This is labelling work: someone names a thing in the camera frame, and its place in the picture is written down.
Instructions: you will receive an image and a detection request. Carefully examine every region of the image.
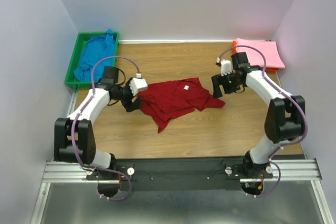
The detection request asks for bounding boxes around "red t-shirt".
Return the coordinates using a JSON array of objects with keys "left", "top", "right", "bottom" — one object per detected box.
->
[{"left": 138, "top": 78, "right": 225, "bottom": 133}]

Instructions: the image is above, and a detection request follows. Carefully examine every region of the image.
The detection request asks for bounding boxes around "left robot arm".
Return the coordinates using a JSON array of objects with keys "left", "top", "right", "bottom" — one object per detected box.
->
[{"left": 54, "top": 66, "right": 148, "bottom": 172}]

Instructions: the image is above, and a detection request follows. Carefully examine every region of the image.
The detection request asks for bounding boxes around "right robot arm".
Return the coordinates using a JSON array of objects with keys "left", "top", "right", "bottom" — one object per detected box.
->
[{"left": 211, "top": 52, "right": 308, "bottom": 177}]

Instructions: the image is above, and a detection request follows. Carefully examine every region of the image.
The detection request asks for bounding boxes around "orange folded t-shirt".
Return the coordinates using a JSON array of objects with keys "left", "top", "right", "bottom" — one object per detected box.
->
[{"left": 232, "top": 38, "right": 285, "bottom": 72}]

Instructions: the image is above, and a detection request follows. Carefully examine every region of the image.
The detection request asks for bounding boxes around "pink folded t-shirt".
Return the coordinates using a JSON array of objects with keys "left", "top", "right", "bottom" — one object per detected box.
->
[{"left": 235, "top": 37, "right": 286, "bottom": 69}]

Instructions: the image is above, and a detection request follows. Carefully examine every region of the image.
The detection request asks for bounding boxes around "green plastic bin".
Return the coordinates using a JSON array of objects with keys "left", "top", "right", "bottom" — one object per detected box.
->
[{"left": 65, "top": 31, "right": 119, "bottom": 88}]

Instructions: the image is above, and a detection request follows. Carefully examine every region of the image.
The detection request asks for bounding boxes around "blue t-shirt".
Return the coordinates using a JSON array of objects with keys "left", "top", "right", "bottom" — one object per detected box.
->
[{"left": 73, "top": 29, "right": 116, "bottom": 82}]

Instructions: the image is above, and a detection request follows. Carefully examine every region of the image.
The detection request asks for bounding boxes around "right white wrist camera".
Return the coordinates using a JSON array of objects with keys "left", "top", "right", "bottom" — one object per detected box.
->
[{"left": 216, "top": 58, "right": 232, "bottom": 76}]

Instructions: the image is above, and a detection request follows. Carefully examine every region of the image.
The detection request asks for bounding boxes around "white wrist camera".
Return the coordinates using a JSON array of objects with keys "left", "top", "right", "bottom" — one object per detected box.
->
[
  {"left": 129, "top": 78, "right": 148, "bottom": 95},
  {"left": 216, "top": 58, "right": 232, "bottom": 76}
]

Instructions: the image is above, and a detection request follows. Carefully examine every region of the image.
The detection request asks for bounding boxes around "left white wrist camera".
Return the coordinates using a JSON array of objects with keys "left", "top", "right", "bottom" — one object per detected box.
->
[{"left": 129, "top": 78, "right": 148, "bottom": 95}]

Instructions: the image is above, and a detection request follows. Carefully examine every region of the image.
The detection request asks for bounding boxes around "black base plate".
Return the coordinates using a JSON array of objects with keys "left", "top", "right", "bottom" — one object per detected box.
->
[{"left": 86, "top": 156, "right": 273, "bottom": 195}]

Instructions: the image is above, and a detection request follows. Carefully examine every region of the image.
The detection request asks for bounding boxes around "aluminium frame rail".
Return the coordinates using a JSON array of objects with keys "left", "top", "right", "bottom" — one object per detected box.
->
[{"left": 30, "top": 87, "right": 334, "bottom": 224}]

